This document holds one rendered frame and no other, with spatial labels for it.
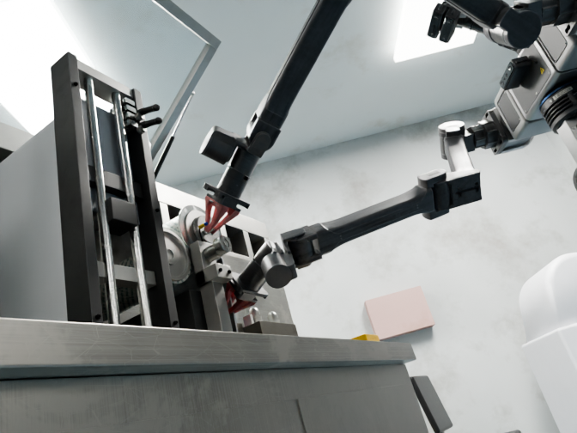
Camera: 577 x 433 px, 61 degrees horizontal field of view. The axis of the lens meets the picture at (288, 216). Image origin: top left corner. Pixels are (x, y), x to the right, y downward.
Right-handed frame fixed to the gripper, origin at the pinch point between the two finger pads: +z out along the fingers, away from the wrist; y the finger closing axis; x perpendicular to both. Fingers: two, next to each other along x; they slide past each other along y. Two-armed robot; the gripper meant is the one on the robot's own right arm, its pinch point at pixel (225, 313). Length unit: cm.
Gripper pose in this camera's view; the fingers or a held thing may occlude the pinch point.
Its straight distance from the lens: 117.6
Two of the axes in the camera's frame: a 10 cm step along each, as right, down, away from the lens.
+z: -6.1, 7.8, 1.6
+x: -5.9, -5.8, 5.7
